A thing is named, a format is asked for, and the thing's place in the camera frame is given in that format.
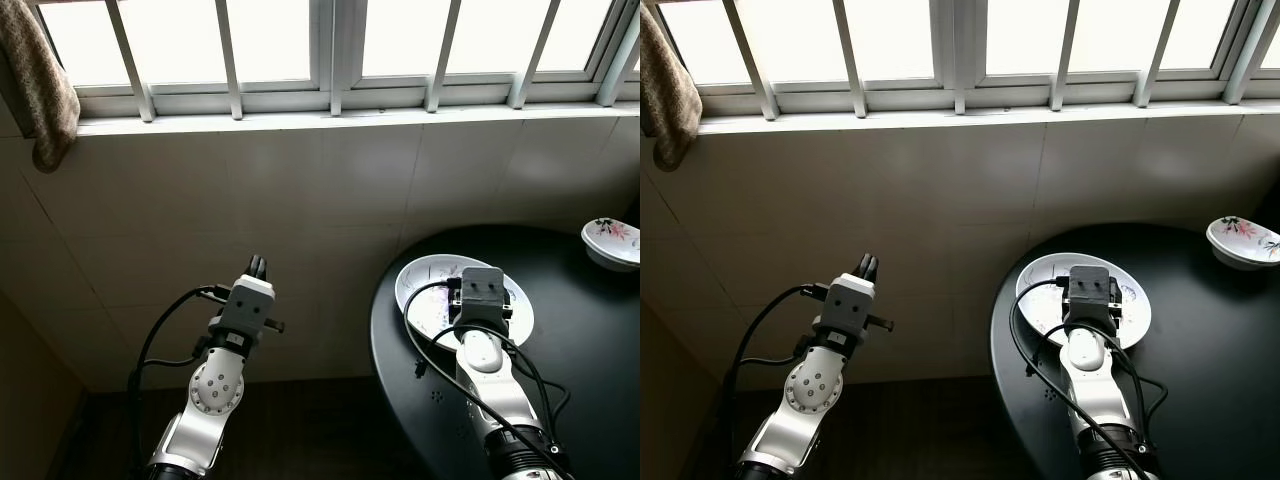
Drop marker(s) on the grey window frame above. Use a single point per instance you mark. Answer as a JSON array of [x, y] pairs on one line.
[[335, 60], [958, 60]]

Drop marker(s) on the brown patterned curtain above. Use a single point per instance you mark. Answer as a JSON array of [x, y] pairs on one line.
[[670, 100], [40, 90]]

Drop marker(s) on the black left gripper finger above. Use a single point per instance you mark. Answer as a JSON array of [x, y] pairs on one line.
[[863, 270], [264, 270], [874, 270], [253, 270]]

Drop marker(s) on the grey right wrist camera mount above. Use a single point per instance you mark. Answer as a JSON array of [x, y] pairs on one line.
[[482, 295], [1093, 295]]

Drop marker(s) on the white window bar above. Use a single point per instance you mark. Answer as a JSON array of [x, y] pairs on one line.
[[535, 52], [1160, 50], [1070, 55], [848, 60], [750, 62], [228, 60], [130, 65], [445, 55]]

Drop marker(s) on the white ceramic plate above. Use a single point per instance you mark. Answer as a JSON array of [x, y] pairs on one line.
[[425, 285], [1045, 285]]

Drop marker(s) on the white floral bowl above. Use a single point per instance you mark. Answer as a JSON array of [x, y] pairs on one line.
[[612, 240], [1240, 240]]

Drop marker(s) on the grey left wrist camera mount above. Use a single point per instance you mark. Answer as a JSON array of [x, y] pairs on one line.
[[245, 310], [850, 310]]

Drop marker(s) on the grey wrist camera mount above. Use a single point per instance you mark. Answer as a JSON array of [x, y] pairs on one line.
[[245, 310], [850, 310], [482, 295], [1093, 295]]

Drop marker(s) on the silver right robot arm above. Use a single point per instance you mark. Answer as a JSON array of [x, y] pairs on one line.
[[1085, 370], [490, 370]]

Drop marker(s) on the black round table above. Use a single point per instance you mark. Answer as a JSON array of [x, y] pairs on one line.
[[580, 380], [1200, 380]]

